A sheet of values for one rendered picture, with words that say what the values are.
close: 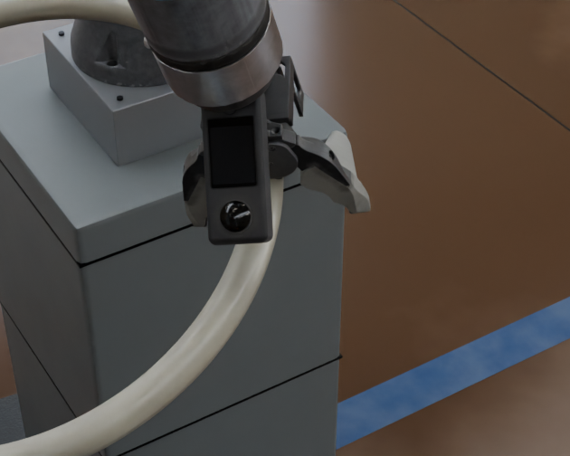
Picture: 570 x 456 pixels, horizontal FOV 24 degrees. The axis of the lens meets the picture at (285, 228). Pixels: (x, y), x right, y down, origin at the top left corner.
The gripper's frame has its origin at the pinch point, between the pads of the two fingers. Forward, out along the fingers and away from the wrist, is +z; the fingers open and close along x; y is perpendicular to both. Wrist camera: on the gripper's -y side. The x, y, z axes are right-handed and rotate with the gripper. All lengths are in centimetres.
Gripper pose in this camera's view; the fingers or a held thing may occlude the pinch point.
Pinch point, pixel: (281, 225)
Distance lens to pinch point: 112.5
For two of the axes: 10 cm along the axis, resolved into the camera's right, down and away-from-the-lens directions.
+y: 0.3, -8.6, 5.2
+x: -9.8, 0.9, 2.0
